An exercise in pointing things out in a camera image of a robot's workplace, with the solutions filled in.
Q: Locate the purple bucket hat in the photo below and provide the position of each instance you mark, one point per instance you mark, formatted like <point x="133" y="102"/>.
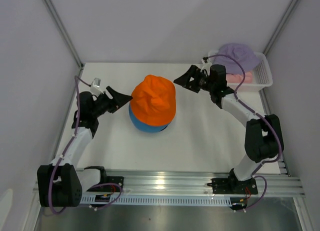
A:
<point x="242" y="53"/>

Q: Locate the blue bucket hat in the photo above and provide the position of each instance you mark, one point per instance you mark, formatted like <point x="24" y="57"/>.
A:
<point x="143" y="127"/>

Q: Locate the aluminium mounting rail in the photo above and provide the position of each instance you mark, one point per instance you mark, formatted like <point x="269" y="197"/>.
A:
<point x="168" y="183"/>

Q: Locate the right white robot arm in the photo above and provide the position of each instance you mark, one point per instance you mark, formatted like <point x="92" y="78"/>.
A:
<point x="263" y="142"/>

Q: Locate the white plastic basket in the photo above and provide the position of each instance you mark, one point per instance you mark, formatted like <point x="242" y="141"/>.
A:
<point x="262" y="76"/>

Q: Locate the pink bucket hat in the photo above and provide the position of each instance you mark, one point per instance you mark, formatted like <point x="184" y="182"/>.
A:
<point x="237" y="78"/>

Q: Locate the orange bucket hat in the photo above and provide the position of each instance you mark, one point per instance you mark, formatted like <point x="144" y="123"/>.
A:
<point x="154" y="101"/>

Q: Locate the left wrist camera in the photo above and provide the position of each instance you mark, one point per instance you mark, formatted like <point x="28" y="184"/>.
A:
<point x="95" y="87"/>

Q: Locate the white slotted cable duct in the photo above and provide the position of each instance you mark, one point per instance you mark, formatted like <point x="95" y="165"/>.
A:
<point x="154" y="200"/>

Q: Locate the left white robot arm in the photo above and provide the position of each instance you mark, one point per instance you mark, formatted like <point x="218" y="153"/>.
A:
<point x="59" y="184"/>

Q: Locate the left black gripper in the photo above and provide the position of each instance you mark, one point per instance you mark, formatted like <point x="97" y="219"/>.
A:
<point x="118" y="100"/>

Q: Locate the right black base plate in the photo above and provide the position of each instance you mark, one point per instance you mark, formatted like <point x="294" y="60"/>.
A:
<point x="229" y="186"/>

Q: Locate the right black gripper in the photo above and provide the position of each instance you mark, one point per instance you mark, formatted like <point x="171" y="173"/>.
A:
<point x="184" y="80"/>

